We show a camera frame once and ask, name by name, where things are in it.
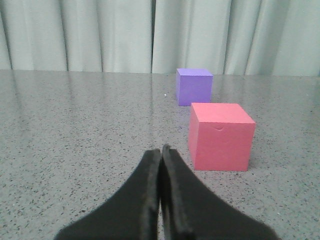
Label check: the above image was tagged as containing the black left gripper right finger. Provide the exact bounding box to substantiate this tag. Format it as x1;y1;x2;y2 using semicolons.
159;144;278;240

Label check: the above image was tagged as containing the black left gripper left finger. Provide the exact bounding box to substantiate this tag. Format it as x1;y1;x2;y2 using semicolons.
55;149;161;240

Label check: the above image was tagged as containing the pink foam cube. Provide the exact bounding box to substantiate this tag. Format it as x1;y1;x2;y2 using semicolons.
188;102;256;171

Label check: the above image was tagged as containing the purple foam cube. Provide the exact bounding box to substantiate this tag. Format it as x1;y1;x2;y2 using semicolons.
175;68;214;106

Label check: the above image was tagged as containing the grey curtain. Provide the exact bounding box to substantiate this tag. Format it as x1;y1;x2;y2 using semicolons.
0;0;320;76

